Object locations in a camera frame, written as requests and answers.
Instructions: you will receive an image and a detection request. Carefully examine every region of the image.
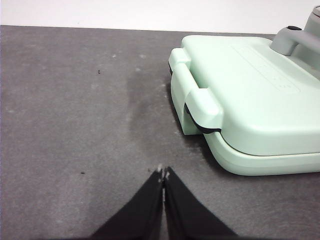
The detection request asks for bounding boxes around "mint green breakfast machine base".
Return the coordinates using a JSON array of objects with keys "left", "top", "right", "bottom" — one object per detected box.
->
[{"left": 169, "top": 71, "right": 320, "bottom": 178}]

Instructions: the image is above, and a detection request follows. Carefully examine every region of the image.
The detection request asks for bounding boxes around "mint green hinged grill lid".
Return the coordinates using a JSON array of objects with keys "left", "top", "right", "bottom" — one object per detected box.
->
[{"left": 167, "top": 34, "right": 320, "bottom": 156}]

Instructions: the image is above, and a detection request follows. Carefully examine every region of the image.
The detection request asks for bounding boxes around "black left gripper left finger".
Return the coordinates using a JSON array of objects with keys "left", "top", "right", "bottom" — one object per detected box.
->
[{"left": 90, "top": 165, "right": 165, "bottom": 240}]

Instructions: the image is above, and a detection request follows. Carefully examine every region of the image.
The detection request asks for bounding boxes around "silver grill lid handle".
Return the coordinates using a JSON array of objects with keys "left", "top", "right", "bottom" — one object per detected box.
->
[{"left": 269, "top": 25, "right": 320, "bottom": 57}]

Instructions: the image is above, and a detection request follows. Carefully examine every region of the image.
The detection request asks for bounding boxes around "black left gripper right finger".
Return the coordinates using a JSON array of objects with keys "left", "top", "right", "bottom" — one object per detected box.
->
[{"left": 163, "top": 166, "right": 241, "bottom": 240}]

